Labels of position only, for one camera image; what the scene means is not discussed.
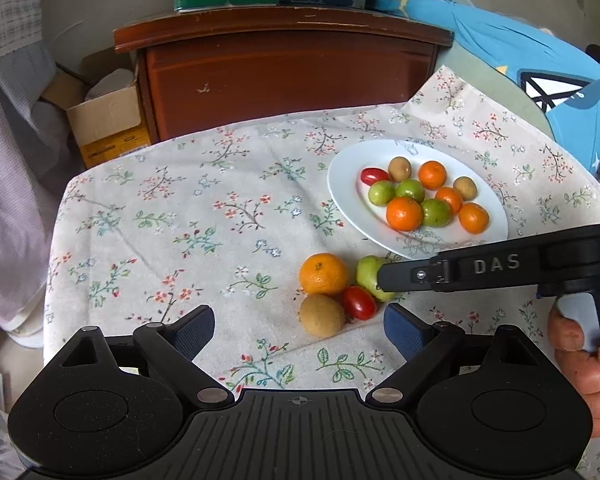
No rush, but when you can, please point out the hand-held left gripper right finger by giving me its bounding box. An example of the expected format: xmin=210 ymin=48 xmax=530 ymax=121
xmin=367 ymin=305 xmax=546 ymax=408

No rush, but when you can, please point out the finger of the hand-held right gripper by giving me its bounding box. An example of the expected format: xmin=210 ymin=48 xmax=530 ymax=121
xmin=377 ymin=241 xmax=543 ymax=294

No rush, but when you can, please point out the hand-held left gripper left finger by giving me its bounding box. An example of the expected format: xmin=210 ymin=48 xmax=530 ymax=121
xmin=55 ymin=305 xmax=236 ymax=408

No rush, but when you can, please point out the green jujube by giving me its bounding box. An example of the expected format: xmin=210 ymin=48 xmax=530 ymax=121
xmin=421 ymin=198 xmax=452 ymax=227
xmin=356 ymin=256 xmax=398 ymax=303
xmin=395 ymin=179 xmax=425 ymax=204
xmin=369 ymin=180 xmax=396 ymax=207

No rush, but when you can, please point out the orange mandarin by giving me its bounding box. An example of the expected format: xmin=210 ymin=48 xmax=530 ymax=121
xmin=458 ymin=203 xmax=490 ymax=234
xmin=435 ymin=186 xmax=464 ymax=215
xmin=385 ymin=196 xmax=424 ymax=232
xmin=418 ymin=160 xmax=447 ymax=190
xmin=299 ymin=253 xmax=349 ymax=296

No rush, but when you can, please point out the white plate with flower drawing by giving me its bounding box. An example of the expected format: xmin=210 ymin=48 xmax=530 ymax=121
xmin=327 ymin=139 xmax=510 ymax=261

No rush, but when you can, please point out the person's right hand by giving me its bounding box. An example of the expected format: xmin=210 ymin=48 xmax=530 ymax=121
xmin=547 ymin=300 xmax=600 ymax=438

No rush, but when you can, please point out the floral tablecloth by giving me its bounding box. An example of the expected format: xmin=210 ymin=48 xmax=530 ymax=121
xmin=42 ymin=65 xmax=600 ymax=480

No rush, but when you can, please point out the grey-green cushion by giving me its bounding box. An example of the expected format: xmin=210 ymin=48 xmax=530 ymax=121
xmin=442 ymin=35 xmax=553 ymax=128

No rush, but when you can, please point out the open brown cardboard box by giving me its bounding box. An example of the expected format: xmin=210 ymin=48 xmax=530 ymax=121
xmin=41 ymin=52 xmax=152 ymax=170

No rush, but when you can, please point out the brown wooden cabinet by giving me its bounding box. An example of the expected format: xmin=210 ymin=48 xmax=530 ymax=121
xmin=113 ymin=6 xmax=455 ymax=143

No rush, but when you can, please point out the lilac striped cloth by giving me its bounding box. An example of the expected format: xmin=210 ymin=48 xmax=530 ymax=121
xmin=0 ymin=40 xmax=83 ymax=333

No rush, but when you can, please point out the blue plush toy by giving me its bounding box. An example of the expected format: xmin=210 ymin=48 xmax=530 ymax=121
xmin=375 ymin=0 xmax=600 ymax=176

